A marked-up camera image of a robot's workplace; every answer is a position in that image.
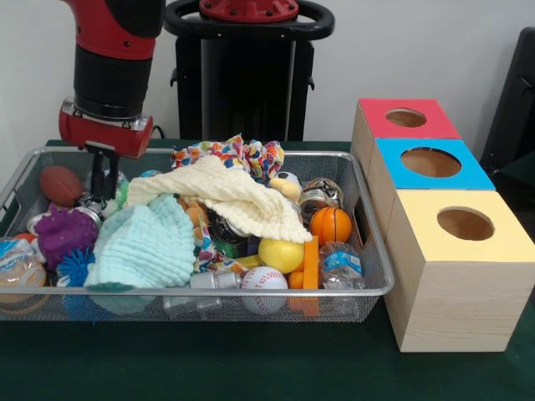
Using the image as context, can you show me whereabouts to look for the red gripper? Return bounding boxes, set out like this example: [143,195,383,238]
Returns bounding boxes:
[58,96,155,201]

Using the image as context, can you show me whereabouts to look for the brown toy football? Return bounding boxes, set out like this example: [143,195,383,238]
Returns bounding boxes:
[40,165,84,208]

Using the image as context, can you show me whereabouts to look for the clear plastic bottle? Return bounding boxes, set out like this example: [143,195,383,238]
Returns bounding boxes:
[0,236,48,289]

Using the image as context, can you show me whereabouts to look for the silver mesh bin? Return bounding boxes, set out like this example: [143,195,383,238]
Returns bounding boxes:
[0,145,396,323]

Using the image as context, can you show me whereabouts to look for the wooden box with three holes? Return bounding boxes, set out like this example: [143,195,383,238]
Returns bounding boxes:
[349,98,535,353]

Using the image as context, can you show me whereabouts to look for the purple spiky rubber toy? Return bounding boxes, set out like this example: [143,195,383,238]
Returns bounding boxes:
[33,204,99,271]

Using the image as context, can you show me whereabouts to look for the mint waffle cloth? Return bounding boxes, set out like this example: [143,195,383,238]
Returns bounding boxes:
[83,195,196,289]

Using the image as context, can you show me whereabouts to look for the cream waffle cloth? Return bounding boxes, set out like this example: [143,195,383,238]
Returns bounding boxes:
[121,155,313,246]

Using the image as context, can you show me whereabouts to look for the colourful patterned cloth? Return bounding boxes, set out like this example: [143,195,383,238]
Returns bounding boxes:
[171,133,289,185]

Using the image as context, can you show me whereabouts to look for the white toy baseball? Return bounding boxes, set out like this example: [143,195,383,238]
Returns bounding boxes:
[241,266,289,315]

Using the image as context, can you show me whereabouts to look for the yellow ball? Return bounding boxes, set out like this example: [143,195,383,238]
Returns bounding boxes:
[257,238,305,275]

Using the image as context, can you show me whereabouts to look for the orange toy basketball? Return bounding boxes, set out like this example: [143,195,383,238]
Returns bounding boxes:
[309,206,354,246]

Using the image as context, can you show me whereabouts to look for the small clear water bottle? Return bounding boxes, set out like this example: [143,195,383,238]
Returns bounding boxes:
[318,241,367,290]

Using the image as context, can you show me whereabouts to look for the dark green side tablecloth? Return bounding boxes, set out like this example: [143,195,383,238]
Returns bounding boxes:
[497,152,535,197]

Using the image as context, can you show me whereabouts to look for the black chair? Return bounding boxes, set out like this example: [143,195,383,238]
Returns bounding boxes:
[480,27,535,168]

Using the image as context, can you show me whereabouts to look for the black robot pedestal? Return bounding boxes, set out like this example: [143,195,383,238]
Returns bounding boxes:
[163,0,335,143]

